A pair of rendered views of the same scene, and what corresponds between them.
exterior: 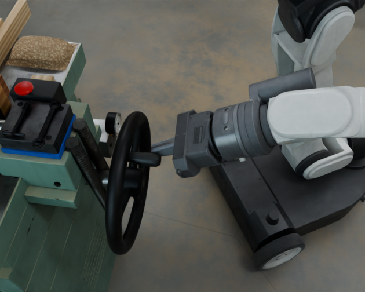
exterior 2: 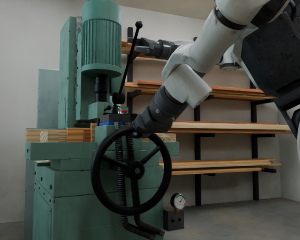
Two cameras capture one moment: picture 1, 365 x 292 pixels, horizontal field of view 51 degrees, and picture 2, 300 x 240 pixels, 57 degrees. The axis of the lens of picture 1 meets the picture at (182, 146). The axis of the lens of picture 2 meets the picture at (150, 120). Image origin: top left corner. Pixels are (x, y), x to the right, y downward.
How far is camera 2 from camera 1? 89 cm
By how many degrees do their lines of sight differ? 73
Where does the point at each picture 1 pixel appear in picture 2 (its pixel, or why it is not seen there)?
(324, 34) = not seen: outside the picture
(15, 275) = (58, 177)
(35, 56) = not seen: hidden behind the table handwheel
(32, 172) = (99, 135)
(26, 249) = (73, 177)
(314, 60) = not seen: outside the picture
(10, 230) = (74, 153)
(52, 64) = not seen: hidden behind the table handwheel
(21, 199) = (90, 150)
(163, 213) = not seen: outside the picture
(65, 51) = (166, 137)
